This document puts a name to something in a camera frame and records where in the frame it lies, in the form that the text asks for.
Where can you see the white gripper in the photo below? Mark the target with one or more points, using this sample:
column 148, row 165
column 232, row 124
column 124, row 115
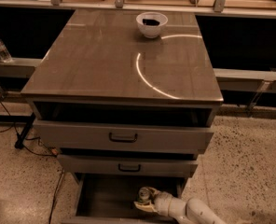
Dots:
column 161, row 202

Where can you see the green soda can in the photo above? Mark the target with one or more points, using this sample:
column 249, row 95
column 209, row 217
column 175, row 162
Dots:
column 144, row 195

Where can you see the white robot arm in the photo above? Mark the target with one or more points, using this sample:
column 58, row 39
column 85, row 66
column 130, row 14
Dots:
column 194, row 211

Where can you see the middle grey drawer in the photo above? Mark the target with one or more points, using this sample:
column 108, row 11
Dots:
column 126, row 166

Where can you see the grey drawer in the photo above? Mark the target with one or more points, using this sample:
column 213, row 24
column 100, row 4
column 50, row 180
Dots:
column 136, row 138
column 126, row 166
column 109, row 199

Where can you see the bottom grey drawer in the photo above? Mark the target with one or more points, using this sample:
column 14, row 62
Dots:
column 109, row 199

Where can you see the grey drawer cabinet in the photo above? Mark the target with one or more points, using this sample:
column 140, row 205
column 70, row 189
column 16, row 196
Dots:
column 102, row 70

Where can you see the top grey drawer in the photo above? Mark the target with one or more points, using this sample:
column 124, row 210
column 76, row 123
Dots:
column 136, row 138

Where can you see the black table leg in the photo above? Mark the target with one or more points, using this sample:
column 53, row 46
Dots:
column 22, row 136

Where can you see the white bowl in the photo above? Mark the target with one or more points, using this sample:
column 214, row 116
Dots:
column 150, row 24

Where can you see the clear plastic water bottle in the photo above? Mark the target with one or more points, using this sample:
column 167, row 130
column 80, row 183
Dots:
column 4, row 53

